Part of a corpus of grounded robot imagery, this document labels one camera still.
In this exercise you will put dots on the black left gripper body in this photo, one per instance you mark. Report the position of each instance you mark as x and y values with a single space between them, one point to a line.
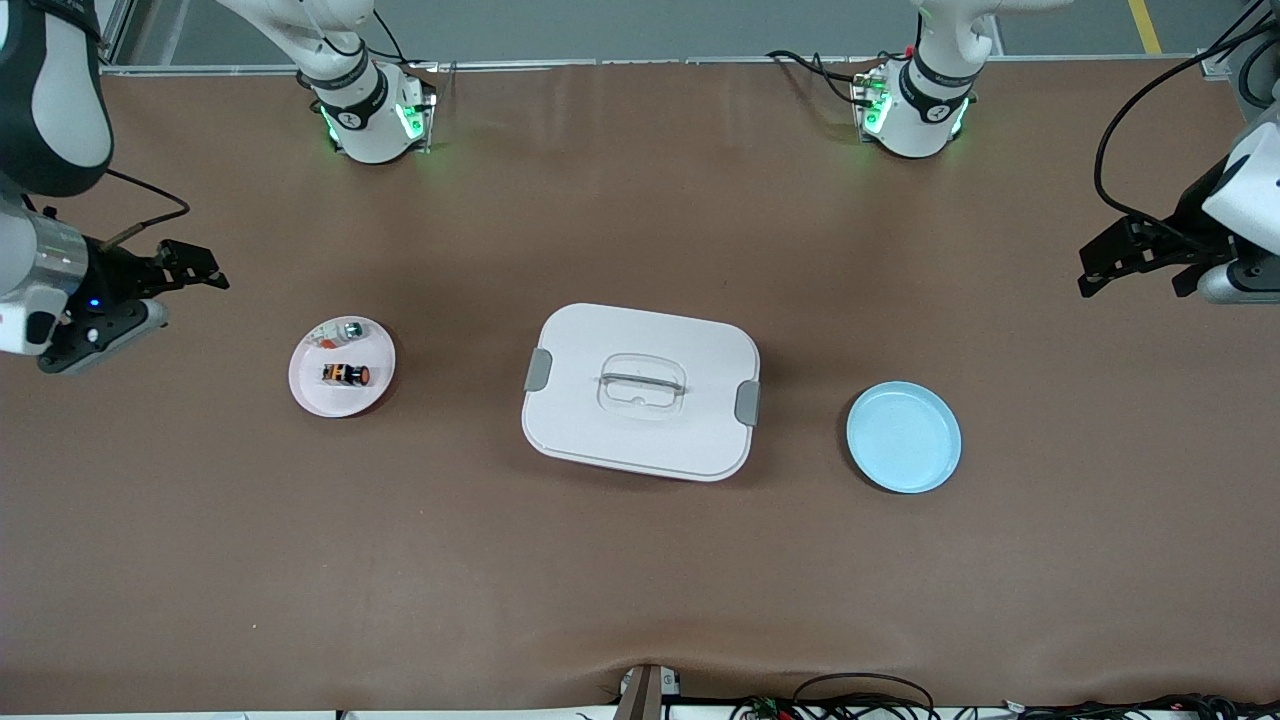
1184 231

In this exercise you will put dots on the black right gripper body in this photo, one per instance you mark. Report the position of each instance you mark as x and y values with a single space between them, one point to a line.
116 275

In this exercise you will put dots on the orange push-button switch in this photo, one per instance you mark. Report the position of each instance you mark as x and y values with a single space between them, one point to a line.
346 375

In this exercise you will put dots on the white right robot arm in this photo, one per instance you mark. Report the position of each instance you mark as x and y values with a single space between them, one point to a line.
50 100

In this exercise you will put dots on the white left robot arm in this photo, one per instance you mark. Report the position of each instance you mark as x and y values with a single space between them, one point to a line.
925 110

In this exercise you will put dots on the pink round plate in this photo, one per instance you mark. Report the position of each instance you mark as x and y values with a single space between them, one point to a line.
342 395

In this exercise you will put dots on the light blue round plate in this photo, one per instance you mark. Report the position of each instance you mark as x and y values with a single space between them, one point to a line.
904 437

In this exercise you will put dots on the white lidded storage box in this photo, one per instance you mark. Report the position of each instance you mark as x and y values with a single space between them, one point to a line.
640 390

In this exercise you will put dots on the brown table mat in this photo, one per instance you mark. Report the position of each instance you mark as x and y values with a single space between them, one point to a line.
640 560

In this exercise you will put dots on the white switch with green button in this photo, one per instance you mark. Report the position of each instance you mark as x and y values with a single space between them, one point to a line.
342 331

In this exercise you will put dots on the aluminium frame post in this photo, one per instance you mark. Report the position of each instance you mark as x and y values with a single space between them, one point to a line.
115 35
1225 55

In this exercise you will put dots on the aluminium frame rail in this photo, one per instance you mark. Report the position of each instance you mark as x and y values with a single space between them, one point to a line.
650 63

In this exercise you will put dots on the brown mounting post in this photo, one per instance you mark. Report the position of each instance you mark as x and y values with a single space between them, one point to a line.
640 695

